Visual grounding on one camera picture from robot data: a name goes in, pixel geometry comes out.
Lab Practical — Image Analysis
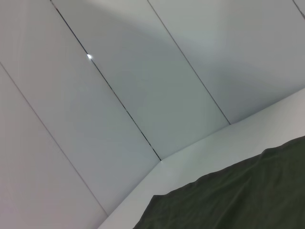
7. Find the dark green FREE T-shirt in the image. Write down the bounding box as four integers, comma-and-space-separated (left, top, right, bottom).
132, 135, 305, 229

